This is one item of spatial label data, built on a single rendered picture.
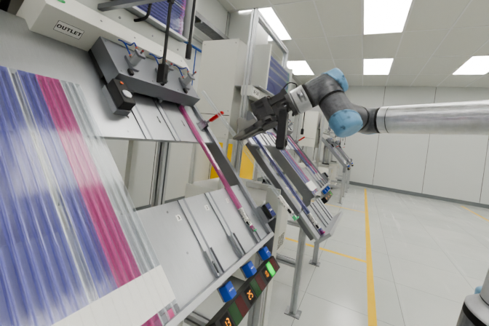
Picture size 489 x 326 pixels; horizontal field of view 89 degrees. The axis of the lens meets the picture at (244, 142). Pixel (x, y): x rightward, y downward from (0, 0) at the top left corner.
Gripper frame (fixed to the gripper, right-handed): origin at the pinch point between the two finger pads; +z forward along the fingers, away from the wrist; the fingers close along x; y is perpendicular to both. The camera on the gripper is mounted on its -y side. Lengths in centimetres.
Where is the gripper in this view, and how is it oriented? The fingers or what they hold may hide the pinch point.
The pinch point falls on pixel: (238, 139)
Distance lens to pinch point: 78.3
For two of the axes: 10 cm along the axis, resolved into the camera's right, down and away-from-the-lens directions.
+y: -3.9, -8.9, 2.3
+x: -3.2, -1.0, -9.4
